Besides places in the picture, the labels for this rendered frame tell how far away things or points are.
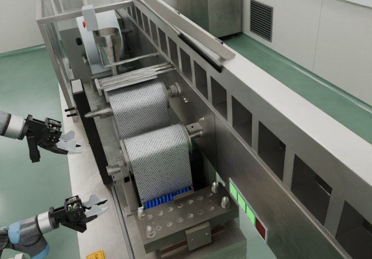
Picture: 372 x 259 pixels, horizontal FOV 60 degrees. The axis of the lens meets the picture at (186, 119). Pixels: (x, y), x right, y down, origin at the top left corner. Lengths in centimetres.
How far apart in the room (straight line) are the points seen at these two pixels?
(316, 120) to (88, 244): 111
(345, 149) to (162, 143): 77
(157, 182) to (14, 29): 572
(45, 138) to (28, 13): 563
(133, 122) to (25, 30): 548
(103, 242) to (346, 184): 110
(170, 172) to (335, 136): 81
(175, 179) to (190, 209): 14
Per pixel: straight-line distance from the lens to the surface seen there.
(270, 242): 110
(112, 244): 150
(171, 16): 91
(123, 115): 143
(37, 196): 328
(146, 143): 127
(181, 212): 137
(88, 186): 178
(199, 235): 135
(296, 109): 78
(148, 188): 138
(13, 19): 676
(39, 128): 117
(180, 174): 139
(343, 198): 70
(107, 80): 149
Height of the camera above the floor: 208
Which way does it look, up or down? 34 degrees down
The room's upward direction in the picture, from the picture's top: 7 degrees counter-clockwise
